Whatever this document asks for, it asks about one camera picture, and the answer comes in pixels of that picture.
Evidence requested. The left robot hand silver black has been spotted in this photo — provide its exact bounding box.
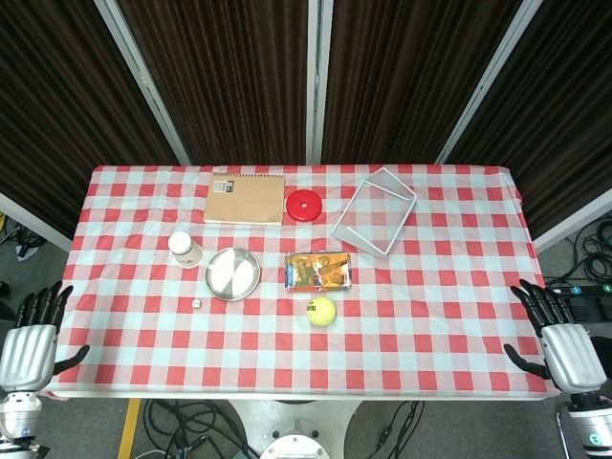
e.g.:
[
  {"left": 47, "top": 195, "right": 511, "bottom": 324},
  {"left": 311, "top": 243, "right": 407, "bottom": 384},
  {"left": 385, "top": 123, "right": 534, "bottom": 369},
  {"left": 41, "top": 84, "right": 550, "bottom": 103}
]
[{"left": 0, "top": 280, "right": 91, "bottom": 393}]

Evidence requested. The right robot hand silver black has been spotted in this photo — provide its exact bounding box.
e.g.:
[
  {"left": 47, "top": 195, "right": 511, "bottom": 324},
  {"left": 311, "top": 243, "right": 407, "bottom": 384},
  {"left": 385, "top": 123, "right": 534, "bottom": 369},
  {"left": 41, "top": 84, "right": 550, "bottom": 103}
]
[{"left": 503, "top": 279, "right": 608, "bottom": 396}]

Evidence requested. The white paper cup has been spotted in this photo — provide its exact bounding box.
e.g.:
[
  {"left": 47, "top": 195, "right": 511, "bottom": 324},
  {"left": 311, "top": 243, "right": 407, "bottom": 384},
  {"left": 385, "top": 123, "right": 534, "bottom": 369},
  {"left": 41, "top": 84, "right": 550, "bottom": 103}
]
[{"left": 167, "top": 232, "right": 206, "bottom": 270}]

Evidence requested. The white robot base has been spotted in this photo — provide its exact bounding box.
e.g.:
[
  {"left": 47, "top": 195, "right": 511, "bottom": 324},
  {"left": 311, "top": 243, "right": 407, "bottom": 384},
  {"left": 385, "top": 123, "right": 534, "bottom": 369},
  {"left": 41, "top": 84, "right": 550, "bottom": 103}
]
[{"left": 227, "top": 399, "right": 364, "bottom": 459}]

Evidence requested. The black power strip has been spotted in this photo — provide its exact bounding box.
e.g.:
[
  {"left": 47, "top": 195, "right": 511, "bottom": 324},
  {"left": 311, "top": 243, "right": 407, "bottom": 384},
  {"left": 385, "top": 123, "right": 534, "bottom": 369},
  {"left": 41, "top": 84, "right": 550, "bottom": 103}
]
[{"left": 547, "top": 280, "right": 612, "bottom": 322}]

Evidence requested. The round metal plate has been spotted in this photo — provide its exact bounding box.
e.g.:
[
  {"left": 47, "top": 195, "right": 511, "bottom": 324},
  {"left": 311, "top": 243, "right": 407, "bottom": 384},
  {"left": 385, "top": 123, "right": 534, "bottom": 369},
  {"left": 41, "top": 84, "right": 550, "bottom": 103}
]
[{"left": 204, "top": 247, "right": 262, "bottom": 302}]

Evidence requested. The dark brown partition panel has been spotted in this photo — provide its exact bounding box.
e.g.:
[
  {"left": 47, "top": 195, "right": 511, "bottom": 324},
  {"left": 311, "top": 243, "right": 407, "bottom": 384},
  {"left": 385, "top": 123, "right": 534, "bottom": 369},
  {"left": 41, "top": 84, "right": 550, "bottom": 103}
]
[
  {"left": 322, "top": 0, "right": 523, "bottom": 166},
  {"left": 448, "top": 0, "right": 612, "bottom": 240},
  {"left": 0, "top": 0, "right": 179, "bottom": 240},
  {"left": 119, "top": 0, "right": 311, "bottom": 166}
]

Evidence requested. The yellow tennis ball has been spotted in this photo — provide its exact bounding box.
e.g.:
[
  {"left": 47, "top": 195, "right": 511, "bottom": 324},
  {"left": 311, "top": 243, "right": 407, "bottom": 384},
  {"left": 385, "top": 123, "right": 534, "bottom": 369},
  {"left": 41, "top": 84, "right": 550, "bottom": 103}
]
[{"left": 306, "top": 296, "right": 338, "bottom": 328}]

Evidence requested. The brown spiral notebook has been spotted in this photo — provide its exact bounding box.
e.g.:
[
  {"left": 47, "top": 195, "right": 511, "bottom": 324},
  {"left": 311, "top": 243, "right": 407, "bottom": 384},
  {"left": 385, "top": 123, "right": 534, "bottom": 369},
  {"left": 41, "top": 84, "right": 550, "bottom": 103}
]
[{"left": 203, "top": 172, "right": 287, "bottom": 227}]

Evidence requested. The red white checked tablecloth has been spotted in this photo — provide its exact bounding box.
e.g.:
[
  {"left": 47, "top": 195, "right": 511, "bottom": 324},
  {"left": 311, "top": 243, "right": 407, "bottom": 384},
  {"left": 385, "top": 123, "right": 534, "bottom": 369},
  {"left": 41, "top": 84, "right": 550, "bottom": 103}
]
[{"left": 45, "top": 164, "right": 561, "bottom": 401}]

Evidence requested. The orange snack packet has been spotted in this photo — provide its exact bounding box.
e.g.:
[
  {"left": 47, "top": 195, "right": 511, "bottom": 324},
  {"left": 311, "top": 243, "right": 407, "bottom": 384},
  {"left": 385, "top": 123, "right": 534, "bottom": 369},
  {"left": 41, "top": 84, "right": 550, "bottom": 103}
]
[{"left": 284, "top": 251, "right": 354, "bottom": 294}]

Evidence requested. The red round lid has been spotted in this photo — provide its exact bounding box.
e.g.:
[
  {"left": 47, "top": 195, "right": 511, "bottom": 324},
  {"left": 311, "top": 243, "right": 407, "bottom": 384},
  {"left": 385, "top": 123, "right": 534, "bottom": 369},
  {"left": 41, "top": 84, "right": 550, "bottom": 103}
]
[{"left": 285, "top": 188, "right": 323, "bottom": 223}]

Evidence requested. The black floor cable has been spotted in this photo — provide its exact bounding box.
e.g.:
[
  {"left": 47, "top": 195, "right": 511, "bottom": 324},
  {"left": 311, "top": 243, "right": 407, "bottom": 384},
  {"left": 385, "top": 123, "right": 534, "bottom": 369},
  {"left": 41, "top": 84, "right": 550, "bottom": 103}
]
[
  {"left": 142, "top": 399, "right": 262, "bottom": 459},
  {"left": 566, "top": 214, "right": 612, "bottom": 281},
  {"left": 351, "top": 400, "right": 426, "bottom": 459}
]

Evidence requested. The white partition post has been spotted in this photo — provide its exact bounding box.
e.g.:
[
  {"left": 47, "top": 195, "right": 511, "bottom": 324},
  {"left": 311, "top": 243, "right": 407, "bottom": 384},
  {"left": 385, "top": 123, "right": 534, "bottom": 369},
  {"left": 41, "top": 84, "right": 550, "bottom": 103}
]
[
  {"left": 305, "top": 0, "right": 335, "bottom": 164},
  {"left": 434, "top": 0, "right": 545, "bottom": 165},
  {"left": 94, "top": 0, "right": 193, "bottom": 166},
  {"left": 533, "top": 187, "right": 612, "bottom": 253},
  {"left": 0, "top": 190, "right": 74, "bottom": 253}
]

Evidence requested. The white wire mesh basket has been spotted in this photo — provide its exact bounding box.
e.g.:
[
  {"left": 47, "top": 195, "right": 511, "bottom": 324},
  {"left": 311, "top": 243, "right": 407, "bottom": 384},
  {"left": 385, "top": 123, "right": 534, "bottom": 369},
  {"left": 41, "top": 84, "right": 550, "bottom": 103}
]
[{"left": 330, "top": 165, "right": 418, "bottom": 258}]

